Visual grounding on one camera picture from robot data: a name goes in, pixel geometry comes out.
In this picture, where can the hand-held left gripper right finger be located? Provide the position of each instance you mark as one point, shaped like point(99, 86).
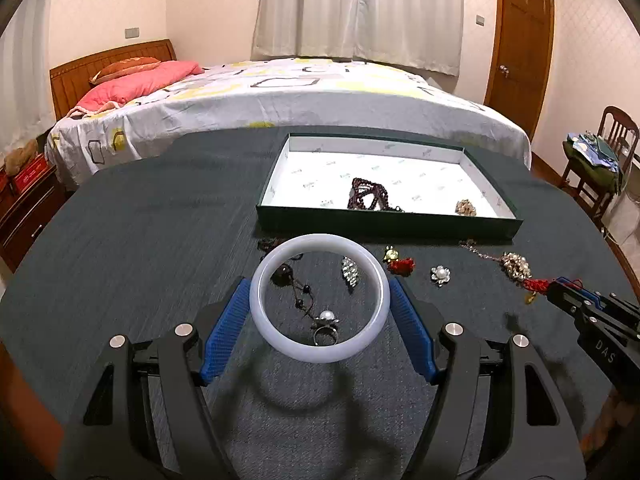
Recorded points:
point(411, 330)

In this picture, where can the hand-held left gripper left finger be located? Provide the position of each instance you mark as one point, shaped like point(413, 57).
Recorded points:
point(225, 330)

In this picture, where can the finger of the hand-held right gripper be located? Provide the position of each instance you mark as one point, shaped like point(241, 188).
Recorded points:
point(570, 302)
point(620, 312)

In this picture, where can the red knot tassel charm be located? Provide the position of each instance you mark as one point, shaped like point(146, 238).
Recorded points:
point(537, 287)

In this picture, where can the pearl flower brooch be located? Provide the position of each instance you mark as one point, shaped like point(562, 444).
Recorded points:
point(440, 275)

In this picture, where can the red flower gold charm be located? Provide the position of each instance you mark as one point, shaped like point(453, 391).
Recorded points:
point(401, 265)

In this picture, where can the crystal leaf brooch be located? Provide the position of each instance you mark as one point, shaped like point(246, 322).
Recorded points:
point(350, 271)

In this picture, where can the white jade bangle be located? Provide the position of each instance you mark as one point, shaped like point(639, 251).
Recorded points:
point(320, 355)

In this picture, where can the dark green white-lined tray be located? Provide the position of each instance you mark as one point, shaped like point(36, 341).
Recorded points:
point(400, 170)

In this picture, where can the small gold brooch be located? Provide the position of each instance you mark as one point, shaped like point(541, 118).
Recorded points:
point(466, 207)

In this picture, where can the pile of clothes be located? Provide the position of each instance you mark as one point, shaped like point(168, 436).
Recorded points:
point(590, 160)

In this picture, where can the wooden chair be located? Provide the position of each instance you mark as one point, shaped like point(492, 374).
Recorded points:
point(617, 125)

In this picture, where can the wooden nightstand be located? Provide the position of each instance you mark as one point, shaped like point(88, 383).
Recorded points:
point(25, 215)

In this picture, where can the bed with patterned sheet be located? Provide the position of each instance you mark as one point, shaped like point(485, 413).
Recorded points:
point(300, 100)

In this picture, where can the red box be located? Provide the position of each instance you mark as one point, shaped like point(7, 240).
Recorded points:
point(30, 175)

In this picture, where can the pink pillow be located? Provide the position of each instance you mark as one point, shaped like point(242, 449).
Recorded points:
point(135, 82)

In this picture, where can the brown stuffed toy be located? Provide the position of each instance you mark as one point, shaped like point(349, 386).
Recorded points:
point(20, 156)

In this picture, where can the wooden door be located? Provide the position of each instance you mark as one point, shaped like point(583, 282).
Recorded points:
point(520, 35)

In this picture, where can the orange pillow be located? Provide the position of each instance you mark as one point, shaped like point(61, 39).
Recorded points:
point(125, 67)

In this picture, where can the wooden headboard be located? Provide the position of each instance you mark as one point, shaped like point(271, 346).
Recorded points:
point(75, 80)

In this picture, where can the white window curtain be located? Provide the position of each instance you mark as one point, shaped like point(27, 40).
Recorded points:
point(360, 10)

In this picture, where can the grey wall switch plate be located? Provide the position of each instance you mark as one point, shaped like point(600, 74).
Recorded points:
point(131, 32)

